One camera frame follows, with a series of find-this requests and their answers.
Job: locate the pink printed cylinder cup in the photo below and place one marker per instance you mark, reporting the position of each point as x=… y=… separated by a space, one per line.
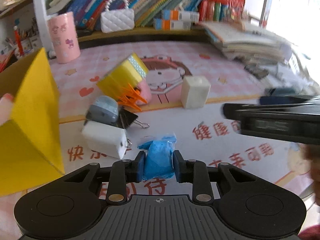
x=63 y=40

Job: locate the grey blue plastic case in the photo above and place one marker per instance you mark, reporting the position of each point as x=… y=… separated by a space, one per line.
x=102 y=110

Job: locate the stack of worn books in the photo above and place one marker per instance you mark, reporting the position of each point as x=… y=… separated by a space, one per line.
x=245 y=40

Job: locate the orange blue white box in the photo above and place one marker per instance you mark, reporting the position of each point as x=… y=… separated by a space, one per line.
x=180 y=15
x=172 y=24

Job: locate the red dress figurine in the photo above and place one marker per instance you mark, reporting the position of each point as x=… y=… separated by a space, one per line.
x=18 y=42

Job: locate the wooden bookshelf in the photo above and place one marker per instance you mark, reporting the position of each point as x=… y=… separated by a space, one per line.
x=150 y=33

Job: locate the black binder clip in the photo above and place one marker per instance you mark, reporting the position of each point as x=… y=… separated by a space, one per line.
x=128 y=118

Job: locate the dark red clothing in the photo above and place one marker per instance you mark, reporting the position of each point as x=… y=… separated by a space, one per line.
x=311 y=233

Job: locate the row of mostly blue books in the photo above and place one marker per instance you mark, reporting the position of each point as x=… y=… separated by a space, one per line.
x=150 y=2

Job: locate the white rectangular box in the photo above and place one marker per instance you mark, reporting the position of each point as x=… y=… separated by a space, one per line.
x=103 y=137

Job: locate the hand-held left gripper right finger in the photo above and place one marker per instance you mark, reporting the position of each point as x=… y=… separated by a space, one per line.
x=178 y=167

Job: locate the pink orange spiky toy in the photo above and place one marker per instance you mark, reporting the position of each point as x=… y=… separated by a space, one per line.
x=144 y=93

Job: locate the yellow tape roll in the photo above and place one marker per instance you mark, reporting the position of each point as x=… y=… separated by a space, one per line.
x=120 y=77

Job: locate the white cube block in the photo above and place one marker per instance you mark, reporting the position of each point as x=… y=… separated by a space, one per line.
x=195 y=92

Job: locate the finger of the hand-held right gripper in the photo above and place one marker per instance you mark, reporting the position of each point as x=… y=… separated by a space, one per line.
x=277 y=97
x=262 y=111

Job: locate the person's right hand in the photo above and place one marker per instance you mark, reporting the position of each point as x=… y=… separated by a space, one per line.
x=313 y=157

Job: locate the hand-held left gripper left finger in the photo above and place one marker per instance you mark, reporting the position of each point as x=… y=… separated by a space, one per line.
x=140 y=167

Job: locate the yellow cardboard box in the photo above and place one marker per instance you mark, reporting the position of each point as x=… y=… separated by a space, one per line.
x=32 y=120

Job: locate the pen organizer with pens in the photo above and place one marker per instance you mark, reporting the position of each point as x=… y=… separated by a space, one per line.
x=30 y=42

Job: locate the pink printed table mat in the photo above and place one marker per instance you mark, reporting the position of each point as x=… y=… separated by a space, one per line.
x=225 y=152

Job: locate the blue plastic packet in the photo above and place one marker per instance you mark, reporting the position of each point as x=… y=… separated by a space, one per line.
x=157 y=162

